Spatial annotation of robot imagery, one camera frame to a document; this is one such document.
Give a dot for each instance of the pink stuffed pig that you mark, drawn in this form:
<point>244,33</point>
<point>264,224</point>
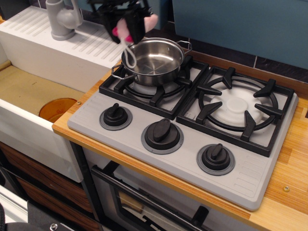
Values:
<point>122,33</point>

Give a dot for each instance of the orange plastic bowl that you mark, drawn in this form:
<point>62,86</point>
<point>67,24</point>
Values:
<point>54,109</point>

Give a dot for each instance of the black middle stove knob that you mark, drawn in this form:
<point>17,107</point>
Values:
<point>162,137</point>

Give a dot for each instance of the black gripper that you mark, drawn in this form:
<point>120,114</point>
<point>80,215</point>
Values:
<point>133,11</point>

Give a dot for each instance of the black right stove knob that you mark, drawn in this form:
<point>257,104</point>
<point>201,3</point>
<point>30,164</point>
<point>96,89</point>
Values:
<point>215,160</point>

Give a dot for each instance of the white sink unit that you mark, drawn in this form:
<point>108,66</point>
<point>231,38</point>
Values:
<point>36,69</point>

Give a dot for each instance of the wooden drawer front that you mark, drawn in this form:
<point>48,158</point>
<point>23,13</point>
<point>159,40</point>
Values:
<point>46,188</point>

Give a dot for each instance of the black left burner grate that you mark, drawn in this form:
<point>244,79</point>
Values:
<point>166,100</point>

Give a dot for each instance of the black burner grate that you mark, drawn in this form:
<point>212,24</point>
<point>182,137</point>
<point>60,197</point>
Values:
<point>247,112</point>
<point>166,100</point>

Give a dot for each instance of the grey toy stove top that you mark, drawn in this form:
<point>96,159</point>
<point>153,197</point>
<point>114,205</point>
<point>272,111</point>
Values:
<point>245,185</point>

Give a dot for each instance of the black left stove knob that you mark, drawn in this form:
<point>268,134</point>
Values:
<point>115,118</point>

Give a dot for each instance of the stainless steel pan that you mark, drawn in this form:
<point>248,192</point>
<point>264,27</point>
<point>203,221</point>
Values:
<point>152,62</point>

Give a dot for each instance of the oven door with handle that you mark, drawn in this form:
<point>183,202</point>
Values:
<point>107,174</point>

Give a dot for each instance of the black stove knob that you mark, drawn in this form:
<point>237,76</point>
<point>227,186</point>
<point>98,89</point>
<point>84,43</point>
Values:
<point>162,137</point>
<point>215,160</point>
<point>115,118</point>

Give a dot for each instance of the grey toy faucet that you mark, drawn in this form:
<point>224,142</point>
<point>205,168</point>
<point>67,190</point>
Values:
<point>63,21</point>

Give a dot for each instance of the teal cabinet right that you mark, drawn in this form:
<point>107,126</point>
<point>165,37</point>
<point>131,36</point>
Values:
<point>273,29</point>

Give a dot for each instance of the black right burner grate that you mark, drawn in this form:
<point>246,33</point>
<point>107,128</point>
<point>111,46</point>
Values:
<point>247,112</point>

